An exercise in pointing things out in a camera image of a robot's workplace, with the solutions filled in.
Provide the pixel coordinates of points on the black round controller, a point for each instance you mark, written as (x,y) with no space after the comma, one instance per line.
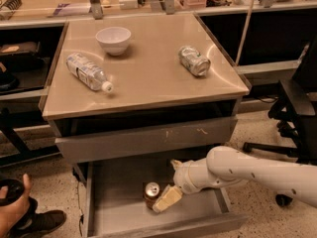
(15,190)

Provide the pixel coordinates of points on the white bowl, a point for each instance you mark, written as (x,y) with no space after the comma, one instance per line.
(114,40)

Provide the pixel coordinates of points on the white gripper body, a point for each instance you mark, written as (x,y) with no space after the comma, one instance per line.
(181,178)

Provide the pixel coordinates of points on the orange soda can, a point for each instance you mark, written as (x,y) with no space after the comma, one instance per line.
(151,194)

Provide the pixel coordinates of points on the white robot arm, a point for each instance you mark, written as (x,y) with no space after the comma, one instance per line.
(224,166)

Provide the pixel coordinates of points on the grey drawer cabinet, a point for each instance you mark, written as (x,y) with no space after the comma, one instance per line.
(151,86)

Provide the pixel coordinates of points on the dark shoe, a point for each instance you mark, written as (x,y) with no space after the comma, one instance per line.
(38,224)

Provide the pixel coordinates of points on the black coiled object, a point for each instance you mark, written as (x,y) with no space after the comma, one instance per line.
(8,8)

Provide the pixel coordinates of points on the open bottom drawer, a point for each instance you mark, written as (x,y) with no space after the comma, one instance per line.
(116,207)

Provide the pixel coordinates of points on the person's hand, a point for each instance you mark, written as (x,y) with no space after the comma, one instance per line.
(12,213)

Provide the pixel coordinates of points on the white rod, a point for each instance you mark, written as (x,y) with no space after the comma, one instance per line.
(243,36)

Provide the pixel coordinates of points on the silver green can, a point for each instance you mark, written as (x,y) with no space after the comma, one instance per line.
(196,63)

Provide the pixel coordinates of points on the clear plastic water bottle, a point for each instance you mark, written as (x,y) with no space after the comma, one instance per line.
(88,72)

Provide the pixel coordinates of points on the middle drawer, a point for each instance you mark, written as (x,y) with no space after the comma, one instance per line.
(132,142)

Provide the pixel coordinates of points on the black office chair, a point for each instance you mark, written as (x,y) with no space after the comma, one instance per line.
(296,111)

